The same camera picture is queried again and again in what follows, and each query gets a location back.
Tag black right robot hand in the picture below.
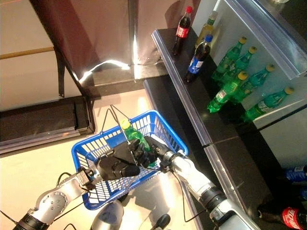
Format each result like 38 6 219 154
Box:
129 136 173 168

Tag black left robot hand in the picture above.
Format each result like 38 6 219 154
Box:
95 141 141 182

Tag blue plastic shopping basket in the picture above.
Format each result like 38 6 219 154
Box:
71 105 189 211

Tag yellow drink bottle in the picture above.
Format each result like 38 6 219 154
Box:
194 11 219 48

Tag black low base shelf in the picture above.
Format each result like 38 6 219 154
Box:
143 78 240 230

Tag silver left robot leg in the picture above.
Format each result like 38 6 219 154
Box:
90 198 124 230

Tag black shelf board with bottles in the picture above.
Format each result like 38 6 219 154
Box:
151 28 307 230

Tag black right robot foot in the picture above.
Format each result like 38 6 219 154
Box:
150 214 171 230

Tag black long base shelf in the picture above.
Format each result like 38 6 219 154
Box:
0 95 96 154

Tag black hanging trim strip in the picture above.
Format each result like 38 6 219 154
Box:
54 45 66 98

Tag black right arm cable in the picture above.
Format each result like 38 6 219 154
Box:
176 172 207 222

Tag dark metal wall post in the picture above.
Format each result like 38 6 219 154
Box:
128 0 140 67

